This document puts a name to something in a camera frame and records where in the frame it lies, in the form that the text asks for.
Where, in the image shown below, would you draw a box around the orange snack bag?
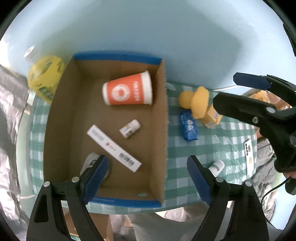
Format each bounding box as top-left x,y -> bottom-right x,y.
249,90 -> 291,110

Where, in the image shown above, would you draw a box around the yellow ointment box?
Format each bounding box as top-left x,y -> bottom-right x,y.
200,105 -> 223,128

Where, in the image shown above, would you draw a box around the grey crinkled curtain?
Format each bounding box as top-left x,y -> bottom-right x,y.
1,66 -> 29,240

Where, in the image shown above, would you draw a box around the green checkered tablecloth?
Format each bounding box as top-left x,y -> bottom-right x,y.
29,83 -> 257,211

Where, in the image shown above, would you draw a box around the white cable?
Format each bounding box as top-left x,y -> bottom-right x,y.
212,84 -> 239,91

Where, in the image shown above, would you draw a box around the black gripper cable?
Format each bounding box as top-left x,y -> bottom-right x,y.
261,177 -> 292,223

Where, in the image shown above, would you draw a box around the grey rolled sock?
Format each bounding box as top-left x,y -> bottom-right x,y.
80,153 -> 109,181

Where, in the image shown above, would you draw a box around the orange paper cup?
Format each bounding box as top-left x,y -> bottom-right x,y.
102,71 -> 153,105

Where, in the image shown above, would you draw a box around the small white medicine bottle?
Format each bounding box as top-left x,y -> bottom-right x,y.
119,120 -> 141,138

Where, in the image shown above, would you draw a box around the long white medicine box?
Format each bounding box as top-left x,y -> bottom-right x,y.
87,125 -> 142,172

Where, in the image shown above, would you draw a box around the cardboard box blue edges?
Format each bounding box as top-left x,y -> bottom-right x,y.
43,51 -> 168,208

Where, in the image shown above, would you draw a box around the yellow drink bottle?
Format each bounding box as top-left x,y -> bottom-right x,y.
23,45 -> 66,104

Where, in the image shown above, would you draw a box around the person's right hand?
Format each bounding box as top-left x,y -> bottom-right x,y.
283,171 -> 296,186

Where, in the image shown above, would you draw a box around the white pill bottle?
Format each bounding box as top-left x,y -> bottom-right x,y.
208,160 -> 225,177

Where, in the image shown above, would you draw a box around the yellow rubber duck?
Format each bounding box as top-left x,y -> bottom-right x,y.
178,86 -> 209,119

